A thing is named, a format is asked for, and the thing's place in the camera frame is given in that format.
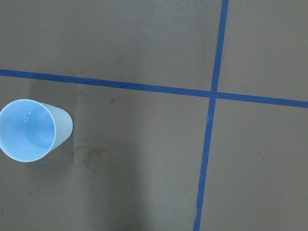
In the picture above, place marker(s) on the light blue plastic cup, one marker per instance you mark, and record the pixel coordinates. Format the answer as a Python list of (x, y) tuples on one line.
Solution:
[(29, 130)]

